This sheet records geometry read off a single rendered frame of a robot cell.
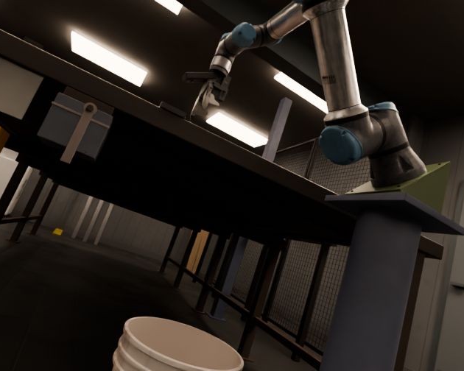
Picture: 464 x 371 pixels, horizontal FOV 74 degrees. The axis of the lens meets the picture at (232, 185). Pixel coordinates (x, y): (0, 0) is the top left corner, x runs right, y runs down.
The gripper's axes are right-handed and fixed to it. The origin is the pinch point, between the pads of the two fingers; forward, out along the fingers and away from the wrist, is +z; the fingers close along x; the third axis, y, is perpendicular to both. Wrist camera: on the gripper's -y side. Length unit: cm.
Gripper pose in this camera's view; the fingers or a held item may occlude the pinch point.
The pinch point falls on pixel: (195, 115)
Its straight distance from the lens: 116.1
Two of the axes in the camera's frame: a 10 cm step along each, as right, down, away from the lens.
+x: -4.3, 0.6, 9.0
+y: 8.5, 3.8, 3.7
